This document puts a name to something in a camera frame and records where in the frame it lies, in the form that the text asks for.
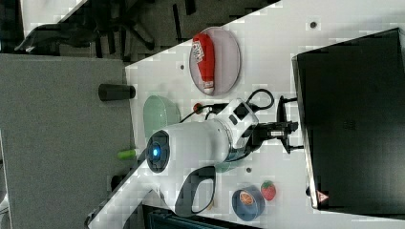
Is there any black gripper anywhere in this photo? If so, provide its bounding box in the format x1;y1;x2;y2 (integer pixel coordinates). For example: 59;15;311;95
247;121;299;153

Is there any black steel toaster oven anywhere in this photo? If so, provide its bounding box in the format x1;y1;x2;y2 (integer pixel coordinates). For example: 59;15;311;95
291;28;405;219

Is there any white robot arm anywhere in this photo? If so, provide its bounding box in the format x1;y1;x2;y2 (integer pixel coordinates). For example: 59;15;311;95
142;98;298;217

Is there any red strawberry toy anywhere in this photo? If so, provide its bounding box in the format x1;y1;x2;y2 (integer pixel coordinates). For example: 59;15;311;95
261;180;276;201

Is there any orange slice toy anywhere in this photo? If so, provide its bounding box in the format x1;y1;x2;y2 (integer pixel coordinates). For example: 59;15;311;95
240;191;254;205

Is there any blue bowl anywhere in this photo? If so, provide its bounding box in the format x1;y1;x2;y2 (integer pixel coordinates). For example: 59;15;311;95
231;185;265;221

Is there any small red tomato toy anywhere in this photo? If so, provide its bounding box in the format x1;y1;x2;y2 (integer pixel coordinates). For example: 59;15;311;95
193;103;203;115

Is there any grey round plate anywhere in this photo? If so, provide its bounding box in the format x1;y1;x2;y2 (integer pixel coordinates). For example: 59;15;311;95
189;27;241;96

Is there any red ketchup bottle toy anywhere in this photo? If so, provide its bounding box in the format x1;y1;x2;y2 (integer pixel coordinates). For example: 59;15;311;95
192;33;215;94

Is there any green plastic colander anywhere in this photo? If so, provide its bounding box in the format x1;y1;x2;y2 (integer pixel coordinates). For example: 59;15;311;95
143;95;181;139

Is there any green pear toy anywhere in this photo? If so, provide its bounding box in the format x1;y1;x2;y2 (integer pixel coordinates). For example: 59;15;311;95
117;149;137;160

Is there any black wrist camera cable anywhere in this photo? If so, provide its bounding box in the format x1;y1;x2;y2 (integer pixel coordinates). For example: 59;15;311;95
245;88;275;113

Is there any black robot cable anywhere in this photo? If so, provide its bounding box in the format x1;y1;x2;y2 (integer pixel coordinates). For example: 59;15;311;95
179;103;228;124

